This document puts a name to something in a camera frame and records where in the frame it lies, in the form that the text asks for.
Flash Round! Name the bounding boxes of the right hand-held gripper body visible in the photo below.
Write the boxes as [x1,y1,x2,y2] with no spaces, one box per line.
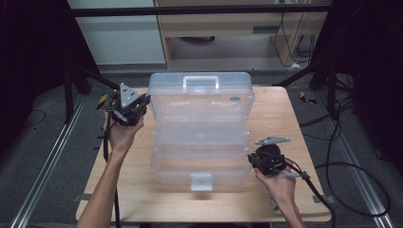
[254,135,291,177]

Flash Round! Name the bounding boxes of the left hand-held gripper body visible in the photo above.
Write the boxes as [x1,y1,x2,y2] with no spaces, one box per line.
[98,83,143,127]

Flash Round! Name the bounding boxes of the clear plastic storage box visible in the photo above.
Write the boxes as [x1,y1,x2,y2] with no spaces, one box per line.
[147,71,256,193]

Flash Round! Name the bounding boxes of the person's right hand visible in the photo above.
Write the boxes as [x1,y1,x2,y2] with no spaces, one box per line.
[254,161,297,209]

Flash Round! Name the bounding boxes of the person's left hand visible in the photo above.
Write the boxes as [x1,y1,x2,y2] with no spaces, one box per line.
[104,114,145,157]

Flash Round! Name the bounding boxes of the black metal stand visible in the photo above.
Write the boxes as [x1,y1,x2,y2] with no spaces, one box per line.
[63,61,127,124]
[272,60,339,122]

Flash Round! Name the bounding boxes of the white cabinet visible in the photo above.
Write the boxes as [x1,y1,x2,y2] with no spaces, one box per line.
[67,0,166,66]

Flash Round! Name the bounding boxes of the black curtain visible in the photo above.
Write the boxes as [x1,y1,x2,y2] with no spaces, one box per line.
[0,0,98,156]
[317,0,403,175]

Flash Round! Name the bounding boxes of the light wooden desk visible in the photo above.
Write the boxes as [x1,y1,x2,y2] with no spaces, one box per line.
[154,0,329,69]

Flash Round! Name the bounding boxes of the yellow-handled tool left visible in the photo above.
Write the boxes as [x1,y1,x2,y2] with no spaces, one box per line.
[97,93,108,110]

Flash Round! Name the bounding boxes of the yellow-handled tool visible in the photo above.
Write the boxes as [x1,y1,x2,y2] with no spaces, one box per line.
[97,93,108,110]
[298,90,317,105]

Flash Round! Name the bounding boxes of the left hand-held gripper cable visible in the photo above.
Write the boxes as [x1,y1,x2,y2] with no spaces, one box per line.
[102,110,122,228]

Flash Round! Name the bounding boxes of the hand-held gripper cable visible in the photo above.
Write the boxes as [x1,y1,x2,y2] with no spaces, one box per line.
[279,158,336,228]
[102,110,122,228]

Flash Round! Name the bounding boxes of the right hand-held gripper cable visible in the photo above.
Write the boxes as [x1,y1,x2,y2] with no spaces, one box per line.
[279,158,336,228]

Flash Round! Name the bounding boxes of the yellow-handled tool right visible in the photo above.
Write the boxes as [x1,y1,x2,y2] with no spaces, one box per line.
[298,90,317,105]

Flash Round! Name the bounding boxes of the thin black floor cable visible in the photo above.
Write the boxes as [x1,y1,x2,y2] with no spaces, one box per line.
[23,108,47,129]

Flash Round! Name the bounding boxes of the aluminium floor rail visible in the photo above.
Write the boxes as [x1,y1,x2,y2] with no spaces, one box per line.
[9,94,88,228]
[317,91,395,228]

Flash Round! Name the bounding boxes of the black horizontal frame bar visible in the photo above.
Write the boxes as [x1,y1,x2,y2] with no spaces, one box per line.
[70,4,334,17]

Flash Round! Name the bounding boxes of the black cables under desk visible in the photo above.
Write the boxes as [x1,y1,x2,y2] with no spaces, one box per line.
[274,12,317,68]

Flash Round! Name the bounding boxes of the black looped floor cable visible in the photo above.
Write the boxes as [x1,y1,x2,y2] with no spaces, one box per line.
[314,122,393,219]

